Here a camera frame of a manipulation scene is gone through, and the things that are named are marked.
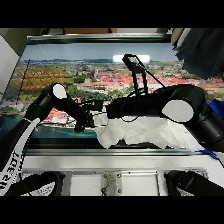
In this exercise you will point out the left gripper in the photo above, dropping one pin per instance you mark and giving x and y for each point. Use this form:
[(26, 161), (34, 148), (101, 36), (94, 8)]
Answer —
[(86, 116)]

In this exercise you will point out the dark grey garment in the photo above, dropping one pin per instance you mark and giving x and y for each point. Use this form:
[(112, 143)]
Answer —
[(203, 50)]

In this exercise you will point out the silver frame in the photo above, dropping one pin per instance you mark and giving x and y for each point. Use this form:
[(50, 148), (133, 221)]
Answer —
[(110, 166)]

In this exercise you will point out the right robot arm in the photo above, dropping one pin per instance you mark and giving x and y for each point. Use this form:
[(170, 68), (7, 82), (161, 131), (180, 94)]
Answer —
[(196, 110)]

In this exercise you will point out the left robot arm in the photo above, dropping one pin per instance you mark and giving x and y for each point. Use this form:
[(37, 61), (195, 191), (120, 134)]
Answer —
[(40, 106)]

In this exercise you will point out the white garment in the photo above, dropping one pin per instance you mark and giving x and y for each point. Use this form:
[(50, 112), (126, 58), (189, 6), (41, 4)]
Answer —
[(143, 131)]

